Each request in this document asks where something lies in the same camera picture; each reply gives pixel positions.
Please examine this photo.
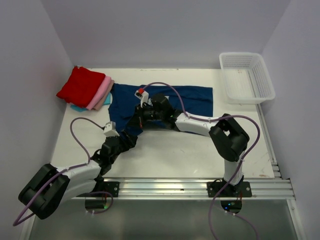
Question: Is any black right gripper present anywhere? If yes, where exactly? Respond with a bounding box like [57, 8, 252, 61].
[127, 102, 164, 128]

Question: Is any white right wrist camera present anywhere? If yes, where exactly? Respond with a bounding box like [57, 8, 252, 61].
[134, 88, 149, 108]

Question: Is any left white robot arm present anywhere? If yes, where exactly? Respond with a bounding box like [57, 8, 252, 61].
[18, 131, 138, 220]

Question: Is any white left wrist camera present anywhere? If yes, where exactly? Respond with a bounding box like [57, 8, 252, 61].
[103, 121, 120, 138]

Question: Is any white plastic basket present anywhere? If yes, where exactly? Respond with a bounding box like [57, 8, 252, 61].
[219, 52, 276, 105]

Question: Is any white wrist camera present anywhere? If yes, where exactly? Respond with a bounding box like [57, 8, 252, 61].
[103, 121, 120, 138]
[134, 88, 149, 108]

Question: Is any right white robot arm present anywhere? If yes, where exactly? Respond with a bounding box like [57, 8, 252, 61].
[126, 91, 250, 197]

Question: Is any pink folded t shirt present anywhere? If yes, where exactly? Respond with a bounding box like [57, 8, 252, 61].
[85, 75, 112, 110]

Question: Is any turquoise folded t shirt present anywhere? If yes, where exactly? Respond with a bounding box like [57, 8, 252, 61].
[70, 93, 111, 113]

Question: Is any aluminium front rail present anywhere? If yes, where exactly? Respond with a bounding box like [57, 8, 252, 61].
[100, 178, 295, 200]

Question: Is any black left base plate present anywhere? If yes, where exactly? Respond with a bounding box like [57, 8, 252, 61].
[86, 181, 120, 198]

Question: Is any dark blue t shirt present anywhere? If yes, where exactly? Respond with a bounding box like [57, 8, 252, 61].
[108, 83, 214, 136]

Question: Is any red folded t shirt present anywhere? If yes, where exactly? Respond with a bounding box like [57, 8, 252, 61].
[56, 66, 106, 108]

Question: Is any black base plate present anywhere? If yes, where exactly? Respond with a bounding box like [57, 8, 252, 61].
[86, 181, 120, 198]
[206, 181, 253, 198]

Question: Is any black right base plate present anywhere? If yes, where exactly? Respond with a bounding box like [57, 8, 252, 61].
[206, 181, 253, 198]

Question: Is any beige folded t shirt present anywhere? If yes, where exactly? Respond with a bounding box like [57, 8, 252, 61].
[93, 79, 115, 111]

